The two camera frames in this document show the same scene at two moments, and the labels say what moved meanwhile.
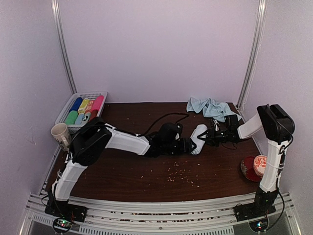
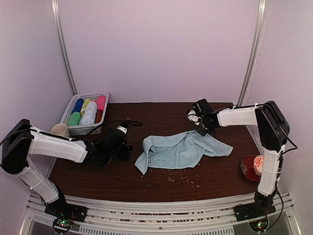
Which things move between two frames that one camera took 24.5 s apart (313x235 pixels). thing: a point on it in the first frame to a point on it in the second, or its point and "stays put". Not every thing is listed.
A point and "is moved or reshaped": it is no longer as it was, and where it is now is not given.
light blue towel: [199, 142] to [89, 113]
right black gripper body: [215, 138] to [205, 129]
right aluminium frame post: [253, 59] stays put
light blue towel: [213, 110] is moved or reshaped
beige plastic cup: [60, 133] stays put
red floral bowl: [247, 169] stays put
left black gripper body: [169, 148] to [125, 155]
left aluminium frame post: [58, 28] stays put
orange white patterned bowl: [259, 164] stays put
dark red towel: [94, 113] to [98, 116]
